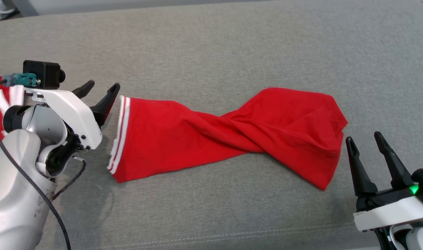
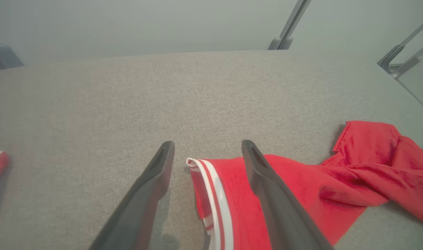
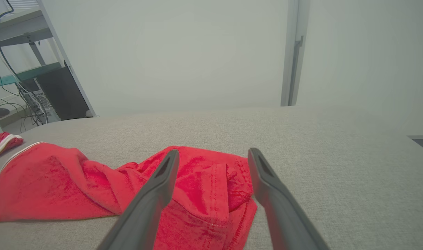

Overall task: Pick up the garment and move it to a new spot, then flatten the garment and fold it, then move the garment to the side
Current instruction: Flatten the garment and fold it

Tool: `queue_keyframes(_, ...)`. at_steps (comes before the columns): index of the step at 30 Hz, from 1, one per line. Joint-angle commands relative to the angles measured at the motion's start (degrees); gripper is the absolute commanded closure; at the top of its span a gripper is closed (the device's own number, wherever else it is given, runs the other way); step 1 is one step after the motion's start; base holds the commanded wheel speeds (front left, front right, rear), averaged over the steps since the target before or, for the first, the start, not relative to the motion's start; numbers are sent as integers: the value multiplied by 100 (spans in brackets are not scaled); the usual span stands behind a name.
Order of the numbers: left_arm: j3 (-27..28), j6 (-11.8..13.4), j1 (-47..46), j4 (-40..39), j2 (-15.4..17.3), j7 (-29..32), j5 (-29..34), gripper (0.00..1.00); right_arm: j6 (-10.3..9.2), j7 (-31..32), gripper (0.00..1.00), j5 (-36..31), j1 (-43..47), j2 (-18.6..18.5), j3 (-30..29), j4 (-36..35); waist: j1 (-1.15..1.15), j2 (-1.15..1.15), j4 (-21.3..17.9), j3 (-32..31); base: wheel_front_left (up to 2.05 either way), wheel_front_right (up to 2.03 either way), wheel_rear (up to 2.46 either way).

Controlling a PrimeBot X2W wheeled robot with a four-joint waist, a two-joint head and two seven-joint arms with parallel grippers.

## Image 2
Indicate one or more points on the red and white basketball jersey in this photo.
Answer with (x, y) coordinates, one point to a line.
(354, 180)

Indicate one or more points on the wide white partition panel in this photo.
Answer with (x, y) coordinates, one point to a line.
(145, 24)

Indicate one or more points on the narrow white partition panel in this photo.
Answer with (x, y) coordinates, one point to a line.
(354, 21)

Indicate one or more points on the dark grey partition post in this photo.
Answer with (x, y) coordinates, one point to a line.
(287, 41)

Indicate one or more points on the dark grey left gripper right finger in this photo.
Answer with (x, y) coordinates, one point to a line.
(284, 222)

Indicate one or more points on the light grey partition post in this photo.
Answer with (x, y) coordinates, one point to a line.
(274, 43)

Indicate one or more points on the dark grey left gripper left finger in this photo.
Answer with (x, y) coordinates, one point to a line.
(138, 215)

